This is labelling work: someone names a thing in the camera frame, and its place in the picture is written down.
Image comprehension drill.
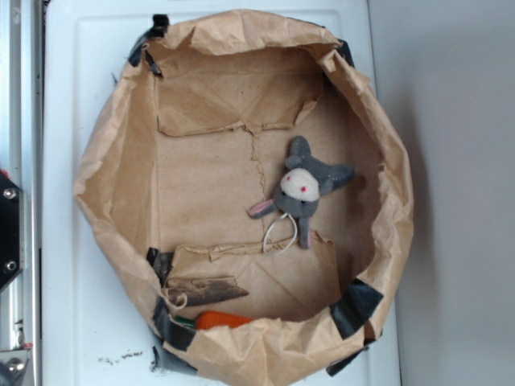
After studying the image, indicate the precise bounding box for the brown paper bag bin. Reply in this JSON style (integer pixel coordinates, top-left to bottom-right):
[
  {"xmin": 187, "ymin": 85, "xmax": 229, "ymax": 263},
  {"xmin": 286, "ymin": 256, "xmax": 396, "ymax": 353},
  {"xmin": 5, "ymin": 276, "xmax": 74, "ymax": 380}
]
[{"xmin": 74, "ymin": 10, "xmax": 414, "ymax": 385}]

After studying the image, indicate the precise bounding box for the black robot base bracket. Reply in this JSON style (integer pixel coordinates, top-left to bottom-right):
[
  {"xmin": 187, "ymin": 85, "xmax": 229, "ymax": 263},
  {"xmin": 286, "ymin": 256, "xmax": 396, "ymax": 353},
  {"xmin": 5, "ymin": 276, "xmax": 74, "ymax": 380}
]
[{"xmin": 0, "ymin": 170, "xmax": 23, "ymax": 292}]

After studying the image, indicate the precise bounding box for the silver aluminium frame rail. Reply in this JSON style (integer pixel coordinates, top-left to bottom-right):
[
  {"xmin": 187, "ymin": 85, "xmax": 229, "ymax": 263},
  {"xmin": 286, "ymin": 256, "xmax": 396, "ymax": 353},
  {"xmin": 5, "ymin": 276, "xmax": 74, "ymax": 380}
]
[{"xmin": 1, "ymin": 1, "xmax": 44, "ymax": 385}]

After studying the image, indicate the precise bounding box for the orange toy carrot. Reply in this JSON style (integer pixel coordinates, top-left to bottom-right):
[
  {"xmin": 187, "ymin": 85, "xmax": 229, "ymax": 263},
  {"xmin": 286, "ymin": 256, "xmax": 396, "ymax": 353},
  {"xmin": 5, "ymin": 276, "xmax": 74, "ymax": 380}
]
[{"xmin": 175, "ymin": 311, "xmax": 253, "ymax": 330}]

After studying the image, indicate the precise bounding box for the gray plush bunny toy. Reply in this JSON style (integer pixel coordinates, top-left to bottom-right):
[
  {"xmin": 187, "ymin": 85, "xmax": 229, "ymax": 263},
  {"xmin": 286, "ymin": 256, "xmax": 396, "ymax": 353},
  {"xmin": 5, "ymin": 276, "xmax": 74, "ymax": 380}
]
[{"xmin": 248, "ymin": 136, "xmax": 355, "ymax": 249}]

